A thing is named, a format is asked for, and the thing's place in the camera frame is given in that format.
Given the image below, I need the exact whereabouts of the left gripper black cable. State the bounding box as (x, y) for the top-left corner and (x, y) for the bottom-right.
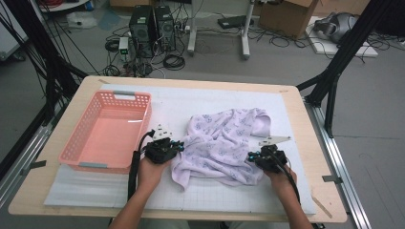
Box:
(127, 129), (157, 201)

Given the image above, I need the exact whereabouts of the clear plastic bag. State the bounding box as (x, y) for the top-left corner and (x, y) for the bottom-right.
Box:
(66, 10), (98, 30)

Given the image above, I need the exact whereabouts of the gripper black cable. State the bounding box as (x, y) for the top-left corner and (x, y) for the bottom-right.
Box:
(266, 147), (302, 204)
(127, 129), (157, 201)

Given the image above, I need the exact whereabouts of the grey metal bracket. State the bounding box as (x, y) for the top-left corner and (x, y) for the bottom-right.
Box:
(20, 159), (48, 177)
(322, 174), (344, 185)

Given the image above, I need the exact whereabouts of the person's left hand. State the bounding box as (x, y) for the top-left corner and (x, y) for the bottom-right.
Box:
(137, 156), (175, 192)

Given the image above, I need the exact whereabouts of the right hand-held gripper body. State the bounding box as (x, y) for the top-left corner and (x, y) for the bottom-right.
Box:
(254, 135), (292, 175)

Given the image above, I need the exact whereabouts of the small white device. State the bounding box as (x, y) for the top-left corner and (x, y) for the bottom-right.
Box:
(117, 36), (130, 62)

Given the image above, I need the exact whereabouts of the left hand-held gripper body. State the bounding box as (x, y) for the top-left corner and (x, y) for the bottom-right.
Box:
(144, 123), (180, 165)

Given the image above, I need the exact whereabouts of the black frame post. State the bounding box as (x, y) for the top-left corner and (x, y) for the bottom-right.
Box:
(295, 0), (395, 138)
(0, 0), (89, 127)

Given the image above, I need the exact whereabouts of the black computer tower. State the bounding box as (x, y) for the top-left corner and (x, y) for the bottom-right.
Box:
(153, 5), (177, 52)
(128, 5), (157, 59)

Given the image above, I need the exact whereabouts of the round white table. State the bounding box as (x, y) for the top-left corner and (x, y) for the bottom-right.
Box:
(37, 0), (92, 13)

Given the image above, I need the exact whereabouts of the aluminium rail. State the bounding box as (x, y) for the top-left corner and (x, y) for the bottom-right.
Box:
(304, 98), (372, 229)
(0, 104), (65, 208)

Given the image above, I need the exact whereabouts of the white foam board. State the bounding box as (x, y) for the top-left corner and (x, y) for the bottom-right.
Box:
(305, 15), (379, 58)

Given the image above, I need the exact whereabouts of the white printed cloth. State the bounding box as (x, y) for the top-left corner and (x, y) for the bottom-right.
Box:
(170, 108), (272, 191)

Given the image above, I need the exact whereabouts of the coiled black cable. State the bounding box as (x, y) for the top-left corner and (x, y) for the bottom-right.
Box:
(162, 53), (186, 72)

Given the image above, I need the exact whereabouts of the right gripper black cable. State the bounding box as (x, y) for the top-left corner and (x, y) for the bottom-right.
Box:
(266, 147), (302, 204)

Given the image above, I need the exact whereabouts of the white metal stand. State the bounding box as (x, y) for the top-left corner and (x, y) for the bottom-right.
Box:
(186, 0), (256, 61)

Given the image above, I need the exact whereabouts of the large cardboard box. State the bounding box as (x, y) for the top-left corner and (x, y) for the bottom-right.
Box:
(257, 0), (319, 40)

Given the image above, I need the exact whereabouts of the flat black device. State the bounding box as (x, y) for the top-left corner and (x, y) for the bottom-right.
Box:
(217, 14), (255, 31)

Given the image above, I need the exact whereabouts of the person's right hand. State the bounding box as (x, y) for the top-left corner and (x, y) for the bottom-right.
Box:
(262, 164), (298, 192)

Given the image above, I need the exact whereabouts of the white foam mat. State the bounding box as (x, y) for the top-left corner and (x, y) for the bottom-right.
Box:
(43, 83), (316, 215)

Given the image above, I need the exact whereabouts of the beige tape strip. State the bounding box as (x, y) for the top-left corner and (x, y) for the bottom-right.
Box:
(310, 195), (333, 219)

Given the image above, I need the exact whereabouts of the pink plastic basket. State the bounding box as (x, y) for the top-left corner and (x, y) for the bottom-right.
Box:
(57, 90), (153, 176)

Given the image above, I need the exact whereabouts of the grey headset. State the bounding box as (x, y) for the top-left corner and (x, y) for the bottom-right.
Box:
(313, 11), (359, 44)

